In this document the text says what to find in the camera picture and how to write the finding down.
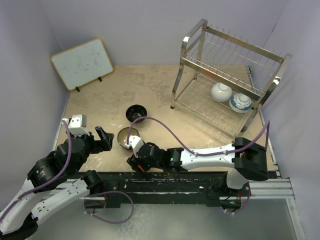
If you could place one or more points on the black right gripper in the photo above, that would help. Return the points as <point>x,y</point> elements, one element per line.
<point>133,161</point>

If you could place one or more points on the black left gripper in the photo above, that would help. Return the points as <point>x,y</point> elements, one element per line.
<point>99,145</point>

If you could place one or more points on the blue floral white bowl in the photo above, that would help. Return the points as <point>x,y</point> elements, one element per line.
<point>240,103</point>

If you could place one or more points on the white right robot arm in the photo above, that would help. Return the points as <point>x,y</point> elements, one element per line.
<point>246,159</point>

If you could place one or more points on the stainless steel dish rack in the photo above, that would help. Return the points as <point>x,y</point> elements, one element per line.
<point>209,56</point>

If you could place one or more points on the beige bowl with dark rim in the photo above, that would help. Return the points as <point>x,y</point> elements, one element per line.
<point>123,135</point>

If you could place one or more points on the black glossy bowl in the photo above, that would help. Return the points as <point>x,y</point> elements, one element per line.
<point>134,112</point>

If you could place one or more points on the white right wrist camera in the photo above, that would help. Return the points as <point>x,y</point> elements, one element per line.
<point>135,143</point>

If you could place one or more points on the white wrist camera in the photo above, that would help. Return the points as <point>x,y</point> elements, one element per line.
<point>77,125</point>
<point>135,143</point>

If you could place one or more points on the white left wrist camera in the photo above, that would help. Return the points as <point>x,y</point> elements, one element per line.
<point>77,125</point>

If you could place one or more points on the black table edge rail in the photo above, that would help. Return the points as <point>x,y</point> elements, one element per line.
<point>207,188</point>

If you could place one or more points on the small whiteboard with wooden frame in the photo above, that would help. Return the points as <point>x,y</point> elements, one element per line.
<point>82,64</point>

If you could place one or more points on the aluminium frame rail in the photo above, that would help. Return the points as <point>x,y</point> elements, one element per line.
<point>272,189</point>

